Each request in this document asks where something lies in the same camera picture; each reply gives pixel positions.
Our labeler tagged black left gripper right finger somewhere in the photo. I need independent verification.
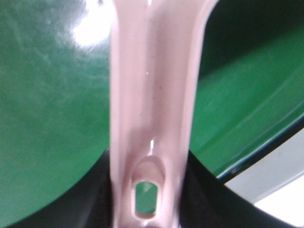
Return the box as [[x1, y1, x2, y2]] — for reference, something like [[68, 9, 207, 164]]
[[179, 152, 291, 228]]

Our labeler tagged white outer conveyor rim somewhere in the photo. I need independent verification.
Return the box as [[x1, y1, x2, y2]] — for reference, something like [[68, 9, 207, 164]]
[[218, 125, 304, 228]]

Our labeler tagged pink plastic dustpan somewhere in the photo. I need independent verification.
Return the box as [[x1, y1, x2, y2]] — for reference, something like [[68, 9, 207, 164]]
[[110, 0, 216, 228]]

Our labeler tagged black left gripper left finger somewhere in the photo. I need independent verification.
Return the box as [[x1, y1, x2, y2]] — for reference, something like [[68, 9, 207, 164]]
[[14, 149, 112, 228]]

